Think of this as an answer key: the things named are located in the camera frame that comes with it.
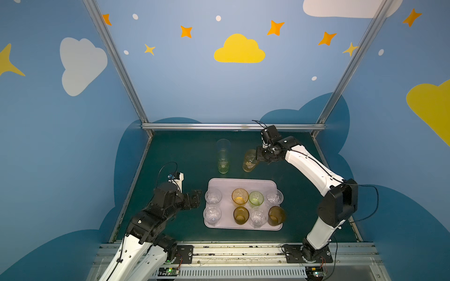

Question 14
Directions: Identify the clear faceted glass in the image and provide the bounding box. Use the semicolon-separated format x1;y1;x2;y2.
203;206;221;226
265;189;284;206
249;207;268;228
205;189;223;205

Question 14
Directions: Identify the tall orange glass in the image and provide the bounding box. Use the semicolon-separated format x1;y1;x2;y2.
243;149;259;173

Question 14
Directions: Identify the orange short glass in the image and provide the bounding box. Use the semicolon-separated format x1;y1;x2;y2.
232;188;249;205

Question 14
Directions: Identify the dark amber textured glass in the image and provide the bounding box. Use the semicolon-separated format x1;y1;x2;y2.
268;206;287;227
233;206;250;225

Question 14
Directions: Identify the small green glass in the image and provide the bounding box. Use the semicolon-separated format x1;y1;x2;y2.
248;191;264;206

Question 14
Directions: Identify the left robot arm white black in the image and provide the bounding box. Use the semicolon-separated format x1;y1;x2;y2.
100;181;202;281

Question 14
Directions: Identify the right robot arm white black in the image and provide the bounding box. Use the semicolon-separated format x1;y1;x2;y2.
256;136;358;262

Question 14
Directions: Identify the pink rectangular tray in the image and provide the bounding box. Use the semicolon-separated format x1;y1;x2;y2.
204;178;283;231

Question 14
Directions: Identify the tall green glass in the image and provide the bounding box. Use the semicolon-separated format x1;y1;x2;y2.
217;155;230;174

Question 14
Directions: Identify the tall clear bluish glass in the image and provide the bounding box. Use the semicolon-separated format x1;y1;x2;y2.
216;139;231;161

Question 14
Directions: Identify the left controller board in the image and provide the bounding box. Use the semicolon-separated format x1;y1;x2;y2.
157;268;180;279

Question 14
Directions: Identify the controller board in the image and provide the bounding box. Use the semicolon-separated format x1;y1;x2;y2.
305;267;326;281
157;268;180;279

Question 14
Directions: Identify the right controller board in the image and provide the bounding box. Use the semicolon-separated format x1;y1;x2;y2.
305;267;326;281

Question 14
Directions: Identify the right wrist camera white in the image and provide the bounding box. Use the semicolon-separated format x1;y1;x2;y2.
261;125;282;146

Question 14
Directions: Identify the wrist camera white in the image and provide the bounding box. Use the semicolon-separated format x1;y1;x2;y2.
261;125;282;146
168;172;184;192

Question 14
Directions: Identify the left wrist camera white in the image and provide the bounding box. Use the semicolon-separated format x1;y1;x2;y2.
168;172;184;192

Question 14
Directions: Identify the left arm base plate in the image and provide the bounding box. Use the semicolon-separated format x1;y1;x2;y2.
166;245;194;265

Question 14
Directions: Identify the aluminium frame back bar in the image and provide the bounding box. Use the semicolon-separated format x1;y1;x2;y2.
141;122;325;131

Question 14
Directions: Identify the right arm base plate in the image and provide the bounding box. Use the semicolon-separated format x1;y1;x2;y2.
281;244;334;263

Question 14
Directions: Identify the aluminium frame right post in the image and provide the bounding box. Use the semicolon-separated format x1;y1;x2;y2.
311;0;394;140

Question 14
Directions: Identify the aluminium frame post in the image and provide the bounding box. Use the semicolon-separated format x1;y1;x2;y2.
311;0;394;140
83;0;153;139

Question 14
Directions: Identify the aluminium frame left post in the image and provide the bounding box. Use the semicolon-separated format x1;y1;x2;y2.
83;0;153;139

